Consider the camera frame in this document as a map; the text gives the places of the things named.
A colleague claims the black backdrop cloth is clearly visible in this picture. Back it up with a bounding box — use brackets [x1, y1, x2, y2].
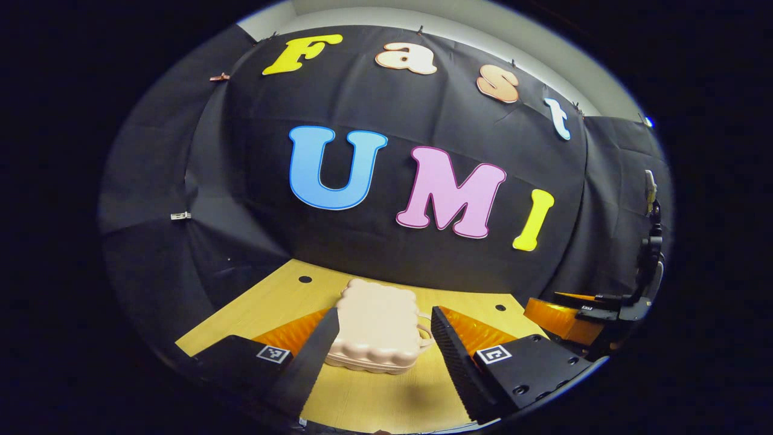
[97, 24, 674, 363]

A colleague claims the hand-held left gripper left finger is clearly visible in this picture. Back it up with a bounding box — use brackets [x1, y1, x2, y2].
[191, 307, 341, 419]

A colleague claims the pink suitcase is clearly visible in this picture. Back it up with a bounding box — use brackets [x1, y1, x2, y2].
[324, 278, 435, 375]

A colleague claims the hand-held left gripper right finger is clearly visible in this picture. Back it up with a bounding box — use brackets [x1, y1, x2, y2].
[430, 306, 608, 425]

